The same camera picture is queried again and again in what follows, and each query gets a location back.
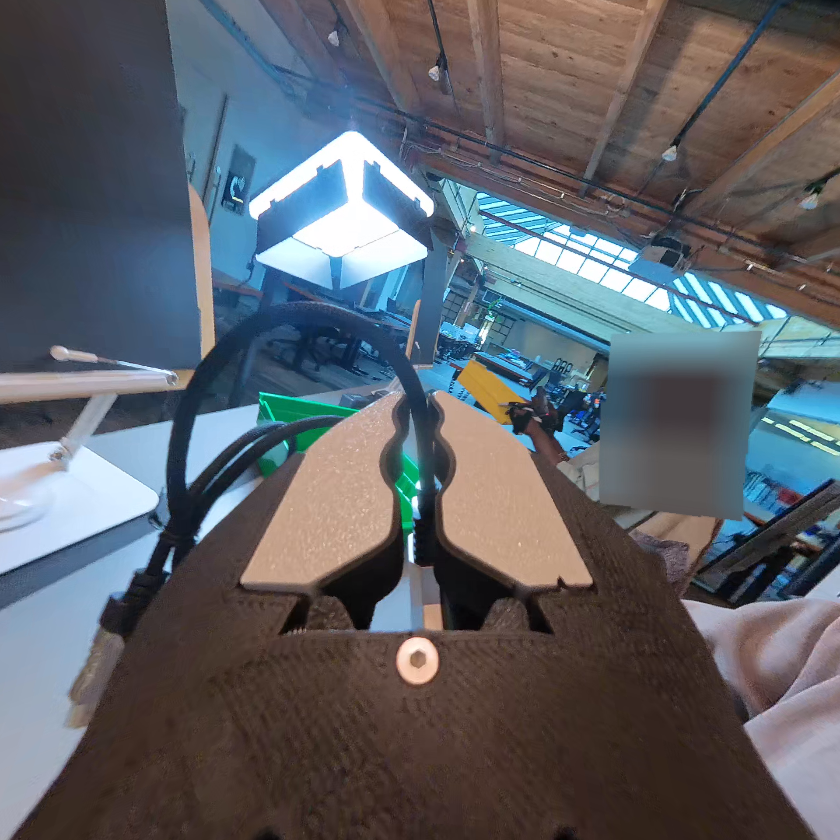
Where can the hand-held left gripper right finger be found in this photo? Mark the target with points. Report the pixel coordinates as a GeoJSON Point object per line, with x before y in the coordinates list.
{"type": "Point", "coordinates": [512, 512]}

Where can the white softbox studio light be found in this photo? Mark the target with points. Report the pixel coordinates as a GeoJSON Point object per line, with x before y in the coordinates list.
{"type": "Point", "coordinates": [341, 236]}

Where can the person's right forearm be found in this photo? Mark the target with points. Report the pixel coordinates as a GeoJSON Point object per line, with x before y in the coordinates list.
{"type": "Point", "coordinates": [787, 656]}

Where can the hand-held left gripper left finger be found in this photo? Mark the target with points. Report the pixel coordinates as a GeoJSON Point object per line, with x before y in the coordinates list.
{"type": "Point", "coordinates": [328, 512]}

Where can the black wood-rimmed board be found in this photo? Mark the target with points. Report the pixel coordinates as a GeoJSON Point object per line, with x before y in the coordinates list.
{"type": "Point", "coordinates": [85, 197]}

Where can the green plastic bin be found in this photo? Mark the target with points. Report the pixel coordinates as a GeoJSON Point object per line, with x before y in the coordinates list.
{"type": "Point", "coordinates": [289, 410]}

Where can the hanging ceiling bulb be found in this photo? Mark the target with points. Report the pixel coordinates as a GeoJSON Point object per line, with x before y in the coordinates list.
{"type": "Point", "coordinates": [669, 152]}
{"type": "Point", "coordinates": [810, 197]}
{"type": "Point", "coordinates": [338, 36]}
{"type": "Point", "coordinates": [436, 69]}

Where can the yellow crate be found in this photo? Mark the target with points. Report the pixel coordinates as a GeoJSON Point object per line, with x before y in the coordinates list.
{"type": "Point", "coordinates": [489, 387]}

